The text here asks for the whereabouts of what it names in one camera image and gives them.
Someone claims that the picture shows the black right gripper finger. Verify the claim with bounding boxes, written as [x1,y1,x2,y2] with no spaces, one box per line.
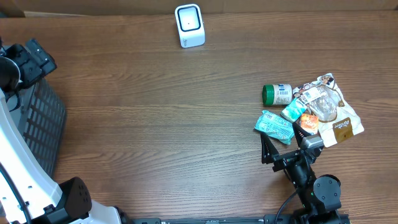
[292,123,311,148]
[260,133,279,164]

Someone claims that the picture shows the teal wet wipes pack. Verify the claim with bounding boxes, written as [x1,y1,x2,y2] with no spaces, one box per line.
[254,110,294,145]

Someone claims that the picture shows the grey plastic mesh basket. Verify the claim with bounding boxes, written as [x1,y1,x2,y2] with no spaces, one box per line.
[7,79,67,177]

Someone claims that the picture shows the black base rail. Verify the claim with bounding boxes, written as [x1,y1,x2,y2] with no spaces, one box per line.
[131,215,276,224]

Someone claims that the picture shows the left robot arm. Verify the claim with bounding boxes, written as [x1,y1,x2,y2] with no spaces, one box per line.
[1,39,131,223]

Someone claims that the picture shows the orange white small box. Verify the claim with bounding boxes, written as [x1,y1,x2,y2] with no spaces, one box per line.
[299,113,319,134]

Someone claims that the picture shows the green lid jar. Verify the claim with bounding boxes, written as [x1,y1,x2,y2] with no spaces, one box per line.
[262,84,293,105]

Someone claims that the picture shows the small teal tissue pack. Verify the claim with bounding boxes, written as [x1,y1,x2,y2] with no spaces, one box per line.
[280,98,307,123]

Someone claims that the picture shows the beige brown snack bag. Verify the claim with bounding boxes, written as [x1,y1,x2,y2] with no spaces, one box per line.
[293,73,364,147]

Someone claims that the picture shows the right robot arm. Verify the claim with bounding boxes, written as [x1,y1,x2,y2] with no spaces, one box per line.
[271,123,350,223]

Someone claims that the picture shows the white barcode scanner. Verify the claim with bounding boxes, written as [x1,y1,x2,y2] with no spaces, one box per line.
[175,4,206,49]

